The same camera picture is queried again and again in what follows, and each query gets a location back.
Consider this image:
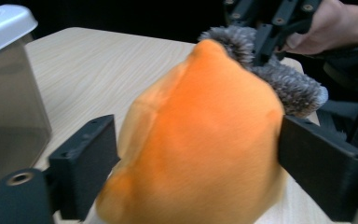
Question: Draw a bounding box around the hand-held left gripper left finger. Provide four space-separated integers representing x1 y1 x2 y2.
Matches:
48 113 121 222

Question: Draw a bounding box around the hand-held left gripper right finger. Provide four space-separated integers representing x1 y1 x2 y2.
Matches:
278 114 358 223

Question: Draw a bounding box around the grey fuzzy cloth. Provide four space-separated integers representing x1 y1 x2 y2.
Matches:
198 25 329 119

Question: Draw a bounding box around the orange plush toy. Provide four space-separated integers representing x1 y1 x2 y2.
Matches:
94 38 288 224

